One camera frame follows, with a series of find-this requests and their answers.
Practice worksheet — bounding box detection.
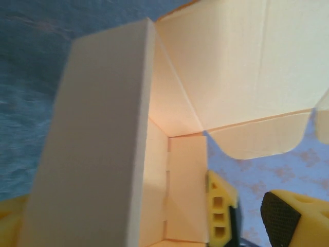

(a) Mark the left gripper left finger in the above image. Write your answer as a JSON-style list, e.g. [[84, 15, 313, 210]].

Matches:
[[0, 197, 28, 247]]

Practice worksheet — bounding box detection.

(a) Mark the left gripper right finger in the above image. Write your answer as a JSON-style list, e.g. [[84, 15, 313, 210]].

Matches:
[[260, 189, 329, 247]]

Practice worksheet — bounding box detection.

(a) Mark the orange paper box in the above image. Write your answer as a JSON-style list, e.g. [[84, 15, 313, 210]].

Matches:
[[17, 0, 329, 247]]

